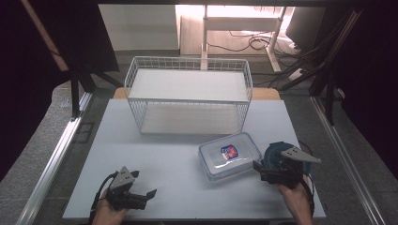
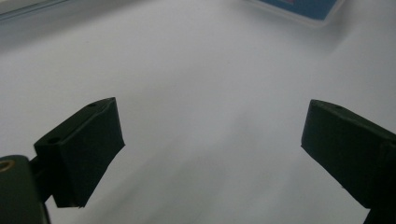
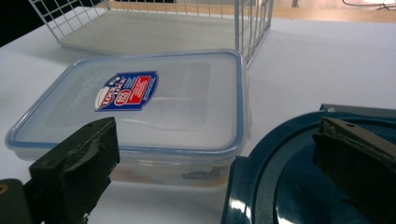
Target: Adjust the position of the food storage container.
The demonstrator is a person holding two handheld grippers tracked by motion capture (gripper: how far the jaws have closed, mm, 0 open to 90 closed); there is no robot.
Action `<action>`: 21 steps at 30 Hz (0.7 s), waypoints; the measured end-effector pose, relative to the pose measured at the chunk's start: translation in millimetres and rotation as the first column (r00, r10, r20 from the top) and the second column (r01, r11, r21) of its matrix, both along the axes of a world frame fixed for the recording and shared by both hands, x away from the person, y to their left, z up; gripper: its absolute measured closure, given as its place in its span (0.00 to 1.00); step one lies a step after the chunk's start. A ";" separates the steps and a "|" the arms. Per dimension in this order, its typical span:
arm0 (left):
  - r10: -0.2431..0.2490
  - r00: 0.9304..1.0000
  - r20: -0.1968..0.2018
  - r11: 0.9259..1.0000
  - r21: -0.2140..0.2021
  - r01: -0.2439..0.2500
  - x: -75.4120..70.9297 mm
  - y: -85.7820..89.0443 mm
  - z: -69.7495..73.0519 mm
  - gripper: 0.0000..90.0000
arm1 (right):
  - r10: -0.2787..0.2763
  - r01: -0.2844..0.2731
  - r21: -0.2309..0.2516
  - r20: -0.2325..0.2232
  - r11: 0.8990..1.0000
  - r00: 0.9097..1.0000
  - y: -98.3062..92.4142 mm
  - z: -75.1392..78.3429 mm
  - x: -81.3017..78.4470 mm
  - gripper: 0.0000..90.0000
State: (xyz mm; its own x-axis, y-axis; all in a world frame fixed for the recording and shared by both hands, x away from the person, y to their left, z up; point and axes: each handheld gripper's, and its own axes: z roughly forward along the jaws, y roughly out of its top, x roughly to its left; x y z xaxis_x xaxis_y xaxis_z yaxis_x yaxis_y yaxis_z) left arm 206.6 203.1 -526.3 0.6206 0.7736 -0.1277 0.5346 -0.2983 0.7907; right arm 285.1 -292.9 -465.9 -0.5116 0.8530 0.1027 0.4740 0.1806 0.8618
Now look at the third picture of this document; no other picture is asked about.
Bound white wire rack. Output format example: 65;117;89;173
27;0;275;68

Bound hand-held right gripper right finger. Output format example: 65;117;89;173
312;116;396;224

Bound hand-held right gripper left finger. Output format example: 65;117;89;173
28;116;120;224

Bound black floor cables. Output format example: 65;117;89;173
341;0;396;10

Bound clear rectangular food container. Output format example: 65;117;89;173
4;49;252;189

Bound grey flat metal piece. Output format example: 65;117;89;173
318;103;396;119

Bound dark teal round container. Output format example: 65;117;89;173
219;110;396;224

